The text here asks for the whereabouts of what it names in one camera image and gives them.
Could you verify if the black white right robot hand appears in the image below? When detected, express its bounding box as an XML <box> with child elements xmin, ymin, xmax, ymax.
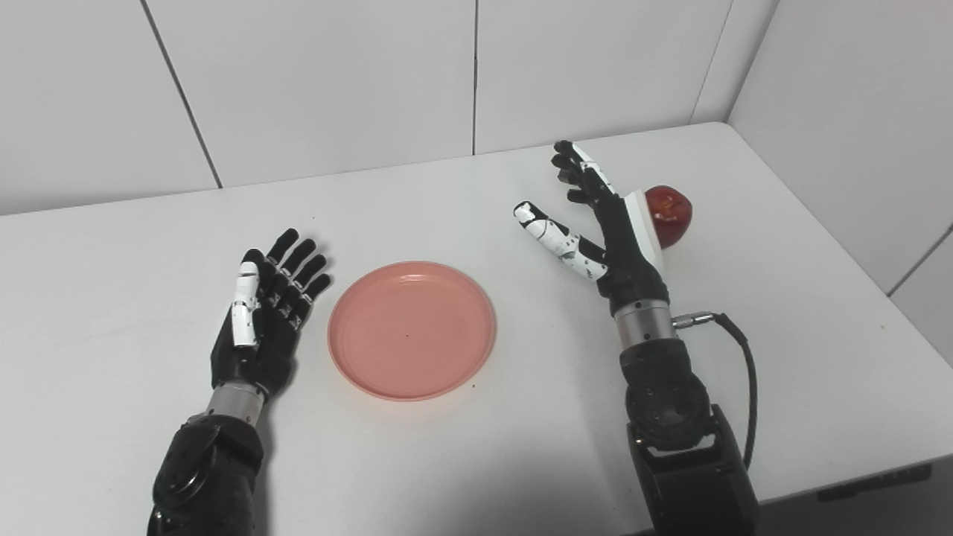
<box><xmin>513</xmin><ymin>140</ymin><xmax>671</xmax><ymax>317</ymax></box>

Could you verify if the red apple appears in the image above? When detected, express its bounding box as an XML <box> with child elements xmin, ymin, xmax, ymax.
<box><xmin>644</xmin><ymin>185</ymin><xmax>693</xmax><ymax>250</ymax></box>

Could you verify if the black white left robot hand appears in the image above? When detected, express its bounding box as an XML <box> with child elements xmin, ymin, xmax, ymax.
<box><xmin>211</xmin><ymin>228</ymin><xmax>333</xmax><ymax>403</ymax></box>

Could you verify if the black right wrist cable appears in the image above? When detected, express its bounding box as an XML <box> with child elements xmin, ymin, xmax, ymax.
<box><xmin>672</xmin><ymin>311</ymin><xmax>759</xmax><ymax>471</ymax></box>

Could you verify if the pink round plate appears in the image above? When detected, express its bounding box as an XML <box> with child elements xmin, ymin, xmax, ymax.
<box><xmin>328</xmin><ymin>261</ymin><xmax>497</xmax><ymax>402</ymax></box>

